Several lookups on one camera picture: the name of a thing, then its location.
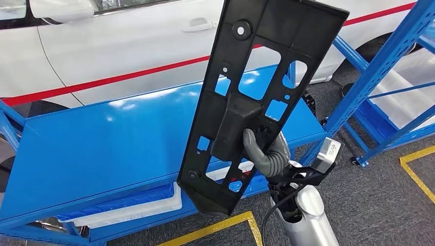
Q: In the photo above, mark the black caster wheel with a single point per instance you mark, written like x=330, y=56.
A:
x=355, y=161
x=323, y=122

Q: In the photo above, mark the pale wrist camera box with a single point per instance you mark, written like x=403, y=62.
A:
x=328, y=152

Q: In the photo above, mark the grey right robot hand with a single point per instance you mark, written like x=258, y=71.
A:
x=268, y=164

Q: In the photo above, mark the black ribbed plastic object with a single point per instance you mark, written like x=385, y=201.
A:
x=310, y=103

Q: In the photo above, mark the blue metal shelf rack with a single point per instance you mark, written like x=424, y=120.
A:
x=102, y=142
x=377, y=119

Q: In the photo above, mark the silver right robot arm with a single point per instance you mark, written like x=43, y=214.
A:
x=312, y=224

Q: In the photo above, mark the black plastic plate frame part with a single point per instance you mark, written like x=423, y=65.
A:
x=238, y=129

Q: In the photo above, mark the black round stanchion base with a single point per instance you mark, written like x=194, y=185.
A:
x=347, y=90

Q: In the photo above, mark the large translucent white bin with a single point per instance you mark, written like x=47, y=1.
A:
x=407, y=95

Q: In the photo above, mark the red barrier belt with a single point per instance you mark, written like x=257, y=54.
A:
x=102, y=80

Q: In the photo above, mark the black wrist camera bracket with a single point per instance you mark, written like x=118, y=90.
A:
x=306, y=176

